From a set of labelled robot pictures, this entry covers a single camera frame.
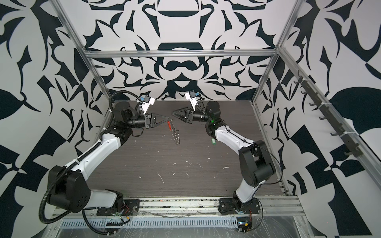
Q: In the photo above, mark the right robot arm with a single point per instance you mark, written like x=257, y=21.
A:
x=255, y=160

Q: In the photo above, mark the aluminium front rail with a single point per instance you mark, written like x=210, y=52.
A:
x=202, y=207

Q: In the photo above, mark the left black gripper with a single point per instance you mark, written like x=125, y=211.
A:
x=149, y=120

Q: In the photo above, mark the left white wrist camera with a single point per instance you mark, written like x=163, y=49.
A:
x=146, y=102

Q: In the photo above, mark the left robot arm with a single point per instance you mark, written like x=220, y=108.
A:
x=67, y=189

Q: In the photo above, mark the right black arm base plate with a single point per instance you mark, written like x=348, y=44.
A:
x=230, y=206

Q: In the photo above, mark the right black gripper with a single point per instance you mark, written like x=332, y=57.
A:
x=189, y=116

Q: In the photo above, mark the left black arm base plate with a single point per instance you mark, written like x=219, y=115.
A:
x=126, y=207

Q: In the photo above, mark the right small circuit board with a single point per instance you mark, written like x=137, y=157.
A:
x=243, y=225

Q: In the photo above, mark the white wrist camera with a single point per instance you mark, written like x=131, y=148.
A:
x=193, y=98
x=146, y=102

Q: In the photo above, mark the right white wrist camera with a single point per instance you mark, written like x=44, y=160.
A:
x=193, y=98

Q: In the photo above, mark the aluminium frame back bar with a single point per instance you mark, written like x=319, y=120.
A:
x=179, y=53

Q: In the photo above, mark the grey hook rack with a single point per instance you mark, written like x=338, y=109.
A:
x=331, y=115

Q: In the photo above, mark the white slotted cable duct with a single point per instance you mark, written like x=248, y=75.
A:
x=135, y=223

